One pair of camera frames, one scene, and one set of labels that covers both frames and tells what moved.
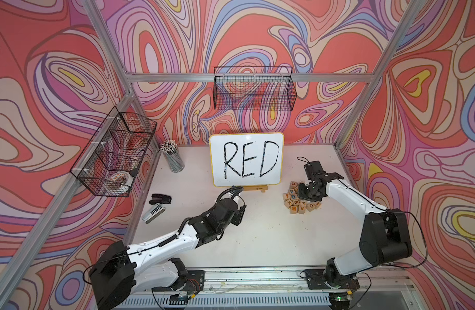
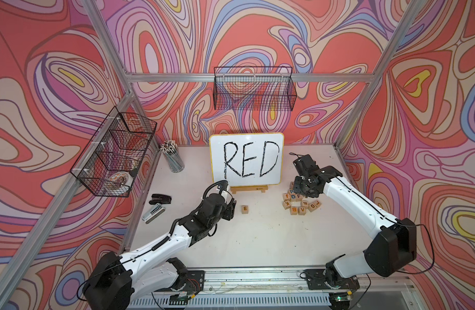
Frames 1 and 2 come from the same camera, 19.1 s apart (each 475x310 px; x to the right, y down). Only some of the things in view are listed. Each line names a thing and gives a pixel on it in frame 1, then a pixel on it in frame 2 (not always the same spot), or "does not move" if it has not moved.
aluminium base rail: [280, 289] does not move
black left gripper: [239, 215] → [230, 210]
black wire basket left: [110, 162] does not move
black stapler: [160, 199] does not move
